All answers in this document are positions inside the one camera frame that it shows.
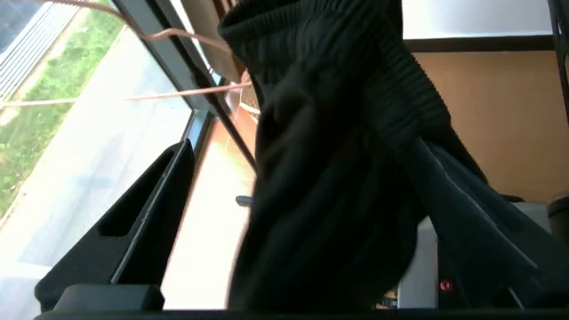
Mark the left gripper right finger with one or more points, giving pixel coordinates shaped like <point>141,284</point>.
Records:
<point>489,249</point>

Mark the white laundry basket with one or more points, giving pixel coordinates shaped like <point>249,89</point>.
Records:
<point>249,100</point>

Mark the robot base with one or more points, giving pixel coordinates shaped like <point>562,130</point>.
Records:
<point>415,275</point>

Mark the black shorts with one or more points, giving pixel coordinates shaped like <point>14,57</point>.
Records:
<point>320,133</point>

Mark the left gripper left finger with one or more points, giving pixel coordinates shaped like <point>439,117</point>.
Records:
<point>146,231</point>

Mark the pink clothes hanger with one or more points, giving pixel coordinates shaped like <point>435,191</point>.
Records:
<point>133,96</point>

